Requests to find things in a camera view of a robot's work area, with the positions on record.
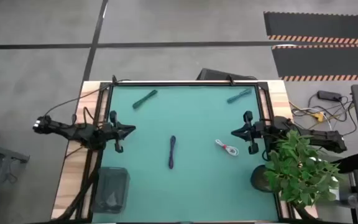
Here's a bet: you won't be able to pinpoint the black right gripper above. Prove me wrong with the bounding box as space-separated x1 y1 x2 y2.
231 111 269 155

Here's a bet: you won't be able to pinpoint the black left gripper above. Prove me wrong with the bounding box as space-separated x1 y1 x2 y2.
103 111 136 154

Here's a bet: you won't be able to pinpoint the white USB-C cable red tie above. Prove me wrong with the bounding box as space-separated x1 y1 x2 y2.
214 139 239 157

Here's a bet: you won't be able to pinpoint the purple USB-C cable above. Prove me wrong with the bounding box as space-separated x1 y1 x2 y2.
168 135 177 170

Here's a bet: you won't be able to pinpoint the black plant pot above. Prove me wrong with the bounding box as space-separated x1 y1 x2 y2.
250 164 276 193

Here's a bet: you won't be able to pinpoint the black mesh bin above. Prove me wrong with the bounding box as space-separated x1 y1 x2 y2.
92 166 131 215

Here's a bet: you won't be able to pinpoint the black monitor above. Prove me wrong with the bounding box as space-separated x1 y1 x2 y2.
196 68 257 82

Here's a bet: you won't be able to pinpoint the green leafy plant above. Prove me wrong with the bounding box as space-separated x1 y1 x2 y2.
264 129 344 209

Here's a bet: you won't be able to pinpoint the green table mat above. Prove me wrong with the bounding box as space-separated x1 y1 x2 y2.
91 85 279 223

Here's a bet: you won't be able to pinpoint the black power adapter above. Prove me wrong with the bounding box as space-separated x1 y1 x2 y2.
317 90 343 102

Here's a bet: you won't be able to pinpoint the black hazard-striped floor mat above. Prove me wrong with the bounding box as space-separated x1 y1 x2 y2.
263 11 358 45
271 45 358 82

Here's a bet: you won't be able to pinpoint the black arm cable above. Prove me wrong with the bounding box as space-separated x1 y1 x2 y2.
44 79 132 118

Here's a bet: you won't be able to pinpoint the tangled floor cables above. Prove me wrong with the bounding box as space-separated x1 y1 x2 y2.
290 92 358 138

